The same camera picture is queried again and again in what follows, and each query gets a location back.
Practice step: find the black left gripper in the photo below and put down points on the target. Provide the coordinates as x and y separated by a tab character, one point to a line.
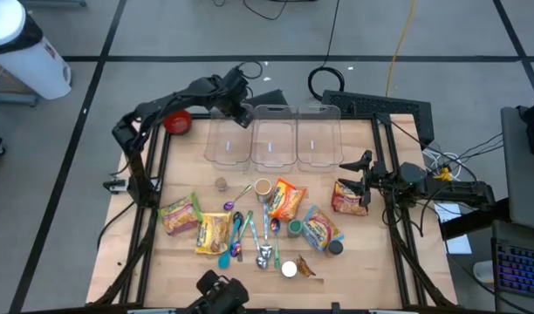
230	93

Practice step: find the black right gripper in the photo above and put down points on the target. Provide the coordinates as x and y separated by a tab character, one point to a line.
378	179

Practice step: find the red ramen noodle packet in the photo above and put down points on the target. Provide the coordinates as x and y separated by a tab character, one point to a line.
346	202

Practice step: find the blue ramen noodle packet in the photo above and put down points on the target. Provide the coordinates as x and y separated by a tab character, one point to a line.
320	227

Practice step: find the jar with tan lid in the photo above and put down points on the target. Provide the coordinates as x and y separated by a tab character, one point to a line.
262	187

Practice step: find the orange ramen noodle packet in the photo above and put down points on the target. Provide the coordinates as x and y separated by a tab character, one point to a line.
285	200

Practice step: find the jar with green lid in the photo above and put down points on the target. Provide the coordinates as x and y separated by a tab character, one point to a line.
295	227

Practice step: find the small purple iridescent spoon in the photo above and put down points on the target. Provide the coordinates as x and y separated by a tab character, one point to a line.
228	205

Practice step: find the iridescent rainbow metal spoon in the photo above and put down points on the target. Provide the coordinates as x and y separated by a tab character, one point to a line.
235	249
274	224

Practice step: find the black metal spoon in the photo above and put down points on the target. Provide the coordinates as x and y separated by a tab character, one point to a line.
237	216

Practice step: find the brown orange spice packet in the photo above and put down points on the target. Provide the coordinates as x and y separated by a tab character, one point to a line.
304	267

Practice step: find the seasoning jar with white lid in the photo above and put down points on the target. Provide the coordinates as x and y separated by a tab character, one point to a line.
289	269

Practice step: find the green-edged ramen noodle packet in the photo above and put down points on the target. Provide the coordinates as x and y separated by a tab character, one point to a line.
180	216

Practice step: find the yellow ramen noodle packet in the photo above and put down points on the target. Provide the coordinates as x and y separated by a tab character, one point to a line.
212	233

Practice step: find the teal plastic spoon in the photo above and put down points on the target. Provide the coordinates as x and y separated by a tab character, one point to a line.
223	261

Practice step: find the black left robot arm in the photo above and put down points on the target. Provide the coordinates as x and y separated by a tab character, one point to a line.
171	104

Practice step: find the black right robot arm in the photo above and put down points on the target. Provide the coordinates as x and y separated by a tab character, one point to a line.
459	189

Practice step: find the black angled floor panel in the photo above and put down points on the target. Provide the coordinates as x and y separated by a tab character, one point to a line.
271	99

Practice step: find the clear plastic bin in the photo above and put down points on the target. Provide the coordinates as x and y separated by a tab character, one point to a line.
319	148
273	148
227	152

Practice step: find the red bowl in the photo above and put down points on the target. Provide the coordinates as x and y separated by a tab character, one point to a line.
177	122

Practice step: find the black perforated metal panel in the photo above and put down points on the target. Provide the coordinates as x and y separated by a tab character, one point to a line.
380	104

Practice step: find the white paper sheet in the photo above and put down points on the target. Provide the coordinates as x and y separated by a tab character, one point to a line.
446	213
461	246

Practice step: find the black desk support beam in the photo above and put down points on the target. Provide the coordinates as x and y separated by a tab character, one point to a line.
467	227

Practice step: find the black table edge clamp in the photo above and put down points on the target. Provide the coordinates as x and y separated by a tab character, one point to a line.
335	306

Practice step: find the white computer mouse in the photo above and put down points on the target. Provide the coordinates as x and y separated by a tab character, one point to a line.
483	272

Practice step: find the backlit RGB keyboard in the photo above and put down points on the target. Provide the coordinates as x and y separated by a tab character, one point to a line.
520	270

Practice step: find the white trash can black bag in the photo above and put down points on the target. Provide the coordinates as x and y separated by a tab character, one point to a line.
31	70

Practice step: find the grey metal floor stand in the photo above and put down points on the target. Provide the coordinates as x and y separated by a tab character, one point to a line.
14	99

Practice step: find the black aluminium table frame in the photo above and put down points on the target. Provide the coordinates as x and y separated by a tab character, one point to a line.
376	131

